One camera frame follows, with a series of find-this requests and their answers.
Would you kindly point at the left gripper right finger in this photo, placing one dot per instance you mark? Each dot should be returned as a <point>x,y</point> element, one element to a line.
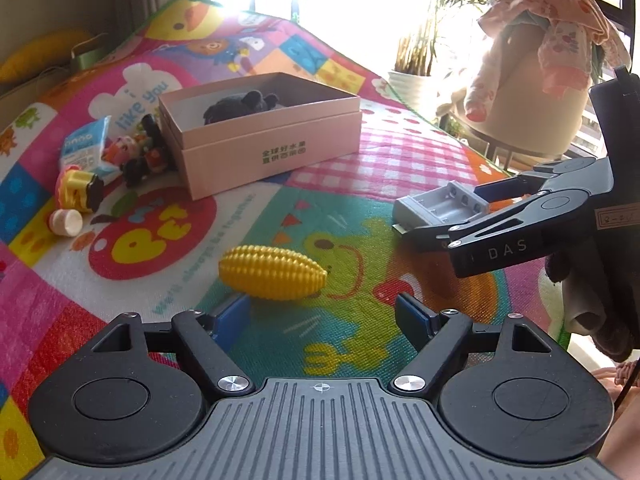
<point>441,343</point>

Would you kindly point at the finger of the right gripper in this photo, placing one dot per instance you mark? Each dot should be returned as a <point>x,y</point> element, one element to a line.
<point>522,224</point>
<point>571,182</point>

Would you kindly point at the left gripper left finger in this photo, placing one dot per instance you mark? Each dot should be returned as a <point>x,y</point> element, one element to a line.
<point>203,343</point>

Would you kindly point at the yellow toy corn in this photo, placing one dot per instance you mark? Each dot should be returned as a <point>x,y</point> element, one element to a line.
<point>271,273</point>

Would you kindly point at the white grey battery charger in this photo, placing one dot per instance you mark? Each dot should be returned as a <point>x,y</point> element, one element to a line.
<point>451,204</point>

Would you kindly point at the cream toy yogurt bottle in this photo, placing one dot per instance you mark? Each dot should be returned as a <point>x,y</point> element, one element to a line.
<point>65,222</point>

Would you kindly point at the black plush toy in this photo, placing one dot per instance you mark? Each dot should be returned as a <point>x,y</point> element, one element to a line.
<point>240,105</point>

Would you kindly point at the blue white tissue pack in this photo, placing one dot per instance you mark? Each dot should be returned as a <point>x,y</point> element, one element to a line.
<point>84,149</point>

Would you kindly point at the chair with pink clothes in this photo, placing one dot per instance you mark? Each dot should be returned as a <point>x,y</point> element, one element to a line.
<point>531,88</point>

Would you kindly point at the white ribbed plant pot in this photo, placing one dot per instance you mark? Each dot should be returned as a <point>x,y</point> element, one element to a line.
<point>418,92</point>

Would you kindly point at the colourful cartoon play mat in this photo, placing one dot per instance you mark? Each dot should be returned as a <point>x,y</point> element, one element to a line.
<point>153,250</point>

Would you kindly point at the black red figurine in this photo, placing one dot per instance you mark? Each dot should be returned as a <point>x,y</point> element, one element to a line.
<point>154,157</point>

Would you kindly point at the pink cardboard box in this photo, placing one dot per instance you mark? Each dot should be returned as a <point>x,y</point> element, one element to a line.
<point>311,123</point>

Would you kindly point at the pink small doll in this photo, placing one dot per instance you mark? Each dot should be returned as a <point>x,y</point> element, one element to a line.
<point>122,150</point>

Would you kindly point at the green handbag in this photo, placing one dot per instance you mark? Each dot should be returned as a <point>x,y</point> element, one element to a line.
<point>89,52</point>

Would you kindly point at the yellow cushion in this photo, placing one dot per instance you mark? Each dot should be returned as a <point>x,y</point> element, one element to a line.
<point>31,59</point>

